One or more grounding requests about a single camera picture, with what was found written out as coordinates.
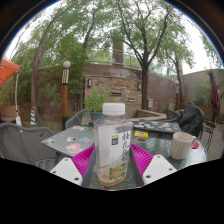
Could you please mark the orange canopy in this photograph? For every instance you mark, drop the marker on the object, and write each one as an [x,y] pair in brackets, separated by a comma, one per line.
[7,70]

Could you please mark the black jacket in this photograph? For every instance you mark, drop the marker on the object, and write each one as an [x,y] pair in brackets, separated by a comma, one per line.
[191,121]

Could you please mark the closed maroon patio umbrella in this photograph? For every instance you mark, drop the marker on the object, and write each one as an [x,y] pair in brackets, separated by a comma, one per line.
[214,93]

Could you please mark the yellow card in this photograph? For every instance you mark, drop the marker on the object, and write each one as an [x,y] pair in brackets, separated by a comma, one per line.
[141,133]

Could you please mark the tape roll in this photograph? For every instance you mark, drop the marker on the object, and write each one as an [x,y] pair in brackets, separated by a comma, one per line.
[137,140]

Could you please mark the white ribbed mug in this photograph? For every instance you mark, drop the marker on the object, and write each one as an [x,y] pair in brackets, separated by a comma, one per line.
[180,146]

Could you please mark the black metal chair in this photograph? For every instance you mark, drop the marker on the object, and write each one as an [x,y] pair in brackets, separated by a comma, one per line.
[211,130]

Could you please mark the wooden lamp post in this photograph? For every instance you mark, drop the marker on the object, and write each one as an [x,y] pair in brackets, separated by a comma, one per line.
[64,100]

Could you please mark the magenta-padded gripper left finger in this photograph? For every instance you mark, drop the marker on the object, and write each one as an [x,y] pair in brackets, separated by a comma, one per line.
[66,170]

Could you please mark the grey laptop with stickers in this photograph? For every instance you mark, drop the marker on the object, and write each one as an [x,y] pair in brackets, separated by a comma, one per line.
[66,140]

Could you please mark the grey wicker chair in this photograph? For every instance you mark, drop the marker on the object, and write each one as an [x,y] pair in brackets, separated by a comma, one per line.
[20,143]
[78,118]

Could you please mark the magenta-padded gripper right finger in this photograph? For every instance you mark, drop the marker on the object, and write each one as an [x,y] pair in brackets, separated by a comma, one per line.
[160,166]

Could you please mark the potted green plant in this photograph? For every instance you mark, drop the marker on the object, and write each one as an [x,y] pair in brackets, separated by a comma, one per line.
[96,100]

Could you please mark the tall dark-trunked tree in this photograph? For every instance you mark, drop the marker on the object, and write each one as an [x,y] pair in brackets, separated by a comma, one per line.
[144,90]

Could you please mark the black laptop with stickers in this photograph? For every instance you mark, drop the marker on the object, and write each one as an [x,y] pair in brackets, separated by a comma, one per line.
[160,126]

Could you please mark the clear plastic drink bottle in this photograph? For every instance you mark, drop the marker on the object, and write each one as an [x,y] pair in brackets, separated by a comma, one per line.
[111,146]

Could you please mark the yellow blue striped cone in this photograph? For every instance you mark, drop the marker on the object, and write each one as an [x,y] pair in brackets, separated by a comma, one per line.
[33,116]

